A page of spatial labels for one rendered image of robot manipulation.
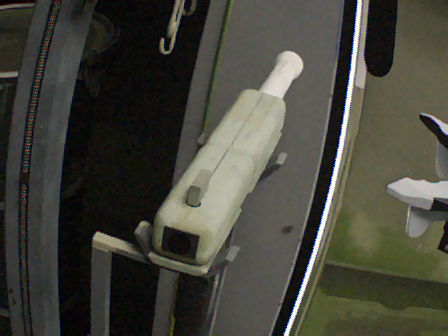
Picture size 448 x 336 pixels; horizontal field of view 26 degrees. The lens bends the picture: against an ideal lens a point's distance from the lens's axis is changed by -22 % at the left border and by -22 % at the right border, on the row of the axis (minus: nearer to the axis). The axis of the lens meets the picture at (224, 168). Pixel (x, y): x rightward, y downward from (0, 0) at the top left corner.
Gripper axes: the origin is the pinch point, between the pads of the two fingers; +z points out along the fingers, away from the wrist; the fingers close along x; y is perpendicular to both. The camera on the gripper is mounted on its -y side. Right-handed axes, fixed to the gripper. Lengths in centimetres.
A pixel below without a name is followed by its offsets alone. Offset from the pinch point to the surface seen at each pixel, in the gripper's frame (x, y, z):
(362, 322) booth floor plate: 132, 145, 3
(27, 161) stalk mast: -15.8, 9.5, 31.2
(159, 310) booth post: 25, 61, 28
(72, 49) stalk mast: -11.7, -1.9, 30.1
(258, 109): 3.6, 7.3, 15.9
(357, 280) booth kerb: 143, 140, 13
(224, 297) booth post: 28, 54, 20
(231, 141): -5.0, 5.5, 15.0
